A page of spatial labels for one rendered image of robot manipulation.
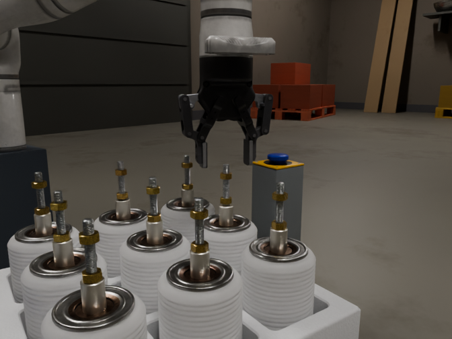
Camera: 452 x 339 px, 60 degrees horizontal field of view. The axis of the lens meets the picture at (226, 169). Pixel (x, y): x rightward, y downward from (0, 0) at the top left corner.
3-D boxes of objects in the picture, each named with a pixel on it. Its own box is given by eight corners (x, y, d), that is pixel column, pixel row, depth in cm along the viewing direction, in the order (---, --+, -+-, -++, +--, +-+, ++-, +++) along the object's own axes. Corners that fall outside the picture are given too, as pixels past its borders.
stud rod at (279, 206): (276, 237, 51) (278, 181, 50) (283, 239, 51) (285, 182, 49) (273, 240, 51) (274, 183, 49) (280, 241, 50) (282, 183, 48)
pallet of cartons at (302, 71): (290, 111, 642) (291, 64, 626) (350, 115, 575) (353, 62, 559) (237, 117, 547) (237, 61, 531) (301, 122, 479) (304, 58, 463)
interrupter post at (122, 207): (126, 222, 62) (125, 202, 61) (113, 220, 63) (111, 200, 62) (134, 217, 64) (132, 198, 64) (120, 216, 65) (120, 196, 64)
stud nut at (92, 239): (92, 236, 38) (91, 227, 37) (103, 240, 37) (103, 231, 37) (74, 242, 36) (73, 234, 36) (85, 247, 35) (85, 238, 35)
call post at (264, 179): (249, 309, 82) (251, 163, 76) (274, 298, 86) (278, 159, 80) (272, 326, 77) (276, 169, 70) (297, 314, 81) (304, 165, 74)
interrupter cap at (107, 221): (132, 229, 59) (132, 225, 59) (89, 224, 61) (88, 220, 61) (155, 214, 66) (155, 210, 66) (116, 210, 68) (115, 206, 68)
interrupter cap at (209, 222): (260, 229, 59) (260, 224, 59) (216, 238, 55) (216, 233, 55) (233, 214, 66) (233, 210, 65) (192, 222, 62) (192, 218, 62)
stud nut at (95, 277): (95, 272, 38) (95, 264, 38) (106, 277, 38) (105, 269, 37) (77, 280, 37) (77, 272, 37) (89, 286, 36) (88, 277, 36)
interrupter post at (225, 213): (237, 226, 60) (237, 206, 59) (223, 229, 59) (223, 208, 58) (228, 222, 62) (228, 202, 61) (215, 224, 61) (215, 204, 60)
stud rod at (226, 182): (222, 211, 61) (222, 163, 59) (229, 212, 61) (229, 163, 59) (222, 214, 60) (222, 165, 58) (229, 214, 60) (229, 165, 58)
